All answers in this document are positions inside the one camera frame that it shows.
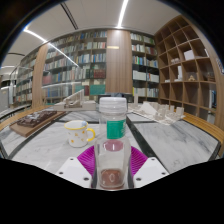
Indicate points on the dark bookshelf with books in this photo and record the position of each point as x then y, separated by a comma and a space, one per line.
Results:
145, 63
75, 63
26, 85

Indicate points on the clear plastic bottle green label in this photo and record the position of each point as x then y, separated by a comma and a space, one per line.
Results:
112, 133

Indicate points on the wooden cubby shelf unit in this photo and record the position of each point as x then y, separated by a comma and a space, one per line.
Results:
190, 66

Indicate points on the white block architectural model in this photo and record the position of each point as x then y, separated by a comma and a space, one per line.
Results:
156, 111

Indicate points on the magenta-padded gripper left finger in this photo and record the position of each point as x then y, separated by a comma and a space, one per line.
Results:
75, 171

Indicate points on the white ramp architectural model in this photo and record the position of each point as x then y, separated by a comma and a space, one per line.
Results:
75, 104

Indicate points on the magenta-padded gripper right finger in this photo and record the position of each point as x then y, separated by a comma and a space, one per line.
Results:
150, 171

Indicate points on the dark grey architectural model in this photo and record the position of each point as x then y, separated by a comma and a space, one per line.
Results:
129, 97

